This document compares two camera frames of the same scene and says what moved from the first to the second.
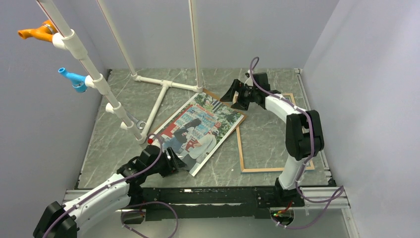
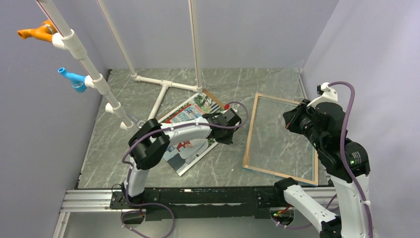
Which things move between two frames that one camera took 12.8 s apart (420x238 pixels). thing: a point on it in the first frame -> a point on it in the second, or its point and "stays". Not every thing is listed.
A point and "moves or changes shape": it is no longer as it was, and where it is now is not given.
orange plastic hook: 44,32 stays
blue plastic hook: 78,83 stays
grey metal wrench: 137,122 stays
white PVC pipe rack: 67,40 stays
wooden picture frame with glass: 262,141 moves or changes shape
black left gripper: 174,164 -> 228,141
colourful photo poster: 199,132 moves or changes shape
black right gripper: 236,86 -> 290,116
